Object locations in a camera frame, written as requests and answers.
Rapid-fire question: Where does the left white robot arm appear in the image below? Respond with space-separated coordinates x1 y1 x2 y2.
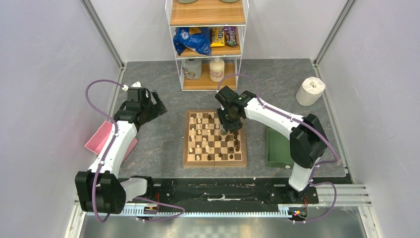
75 87 167 214

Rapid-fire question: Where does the purple cable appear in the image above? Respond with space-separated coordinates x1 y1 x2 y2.
217 73 341 224
85 79 129 224

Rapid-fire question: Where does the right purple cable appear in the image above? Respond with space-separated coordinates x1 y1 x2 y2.
217 73 341 224

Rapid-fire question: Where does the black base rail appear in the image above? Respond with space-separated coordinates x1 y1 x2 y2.
144 178 319 213

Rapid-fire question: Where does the blue snack bag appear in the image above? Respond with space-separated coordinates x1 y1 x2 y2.
173 27 211 56

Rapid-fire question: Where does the grey bottle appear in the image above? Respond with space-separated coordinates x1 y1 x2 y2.
182 59 202 80

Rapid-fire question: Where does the white wire wooden shelf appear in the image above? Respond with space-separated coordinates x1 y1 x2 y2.
165 0 249 91

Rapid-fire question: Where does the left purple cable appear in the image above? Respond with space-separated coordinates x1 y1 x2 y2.
85 79 129 224

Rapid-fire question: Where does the brown candy bag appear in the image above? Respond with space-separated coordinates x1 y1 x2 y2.
223 26 238 47

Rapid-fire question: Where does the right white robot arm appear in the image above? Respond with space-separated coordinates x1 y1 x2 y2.
215 86 328 203

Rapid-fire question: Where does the pink tray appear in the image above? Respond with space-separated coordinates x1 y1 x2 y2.
84 121 138 163

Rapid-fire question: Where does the cream bottle pink lettering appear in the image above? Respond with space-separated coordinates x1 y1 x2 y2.
209 58 225 82

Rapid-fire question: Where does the wooden chess board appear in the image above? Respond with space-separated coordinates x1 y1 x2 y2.
182 110 248 168

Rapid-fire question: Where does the white paper towel roll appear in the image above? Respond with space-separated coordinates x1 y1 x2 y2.
296 77 326 106

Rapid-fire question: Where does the yellow candy bag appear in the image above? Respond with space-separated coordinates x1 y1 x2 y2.
210 27 225 48

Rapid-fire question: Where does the green tray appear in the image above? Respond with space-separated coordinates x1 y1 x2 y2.
265 127 294 169

